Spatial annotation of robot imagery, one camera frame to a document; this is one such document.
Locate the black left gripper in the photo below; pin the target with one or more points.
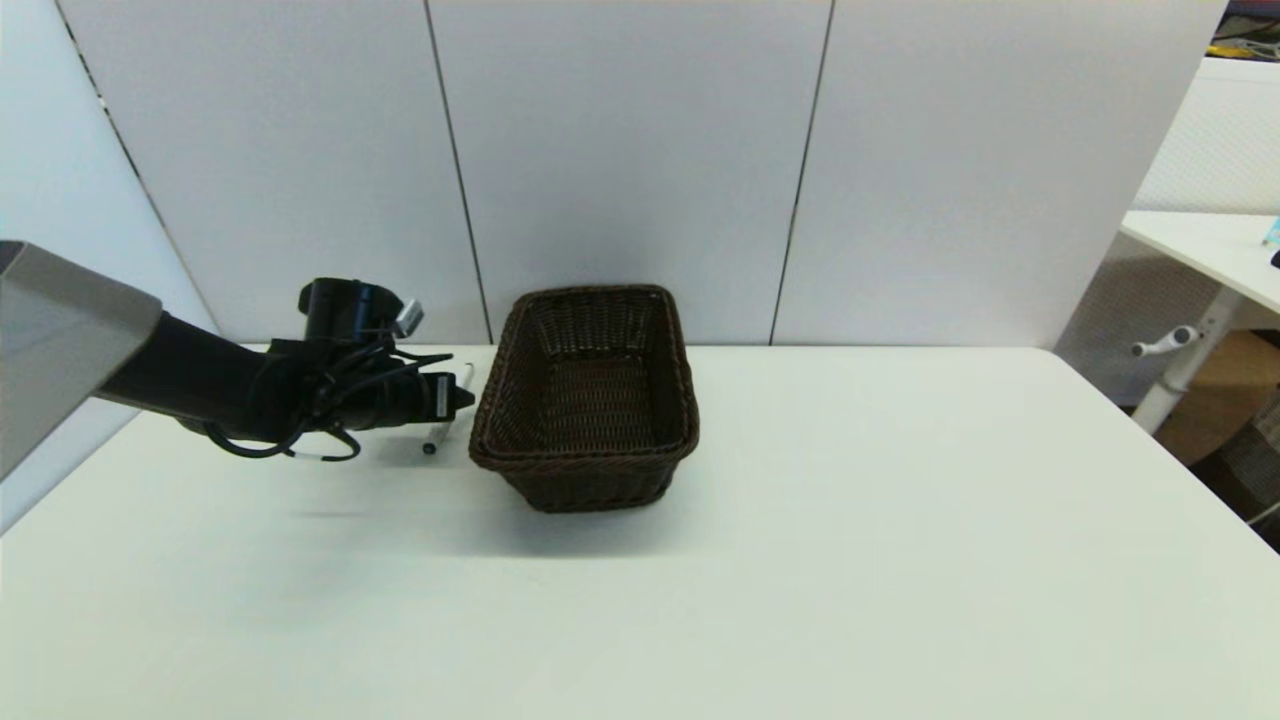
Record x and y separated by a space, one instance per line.
410 400

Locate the white marker with black caps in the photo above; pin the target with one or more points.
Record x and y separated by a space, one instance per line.
437 437

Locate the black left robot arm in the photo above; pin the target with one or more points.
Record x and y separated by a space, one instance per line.
200 380

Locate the dark brown wicker basket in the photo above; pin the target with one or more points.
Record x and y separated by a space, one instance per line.
590 400

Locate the white desk leg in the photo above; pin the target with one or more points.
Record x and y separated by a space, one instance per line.
1185 375

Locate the brown cardboard box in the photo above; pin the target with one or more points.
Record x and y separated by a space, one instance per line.
1225 390

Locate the white side desk top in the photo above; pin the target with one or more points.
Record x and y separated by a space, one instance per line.
1215 250

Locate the white perforated partition panel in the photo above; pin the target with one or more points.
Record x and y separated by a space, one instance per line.
1200 170

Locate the grey mesh crate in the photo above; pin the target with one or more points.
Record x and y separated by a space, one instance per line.
1250 480

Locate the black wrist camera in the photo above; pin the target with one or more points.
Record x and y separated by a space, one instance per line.
345 310

